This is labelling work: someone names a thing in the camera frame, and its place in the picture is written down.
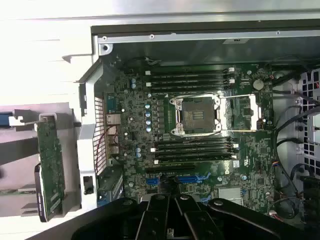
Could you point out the grey plastic parts rack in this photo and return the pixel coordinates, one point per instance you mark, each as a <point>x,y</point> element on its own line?
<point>62,110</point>

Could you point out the black and grey PC case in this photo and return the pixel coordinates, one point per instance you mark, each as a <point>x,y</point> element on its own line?
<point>175,53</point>

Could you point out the green motherboard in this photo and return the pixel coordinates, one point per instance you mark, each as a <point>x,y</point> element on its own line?
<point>250,155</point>

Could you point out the silver coin cell battery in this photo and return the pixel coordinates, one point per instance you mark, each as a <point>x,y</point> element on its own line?
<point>258,84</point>

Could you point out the hard disk with blue rails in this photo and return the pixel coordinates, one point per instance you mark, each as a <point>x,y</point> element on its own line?
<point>5,120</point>

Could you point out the long PCIe expansion slot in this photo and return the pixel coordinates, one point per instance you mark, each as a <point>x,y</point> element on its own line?
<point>170,168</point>
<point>152,181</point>

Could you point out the silver socket cover frame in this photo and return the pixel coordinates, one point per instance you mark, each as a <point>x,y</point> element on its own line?
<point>255,117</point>

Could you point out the silver chipset heatsink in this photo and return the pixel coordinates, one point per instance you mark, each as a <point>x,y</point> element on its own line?
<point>230,195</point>

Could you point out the metal disk bay cage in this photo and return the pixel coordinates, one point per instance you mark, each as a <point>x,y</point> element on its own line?
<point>313,125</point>

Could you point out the metal CPU socket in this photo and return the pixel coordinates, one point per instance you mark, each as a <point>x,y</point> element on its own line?
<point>197,115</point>

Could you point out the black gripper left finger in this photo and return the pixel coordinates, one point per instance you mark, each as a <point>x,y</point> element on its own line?
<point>105,220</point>

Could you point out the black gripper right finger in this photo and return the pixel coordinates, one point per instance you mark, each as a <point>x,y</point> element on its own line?
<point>237,222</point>

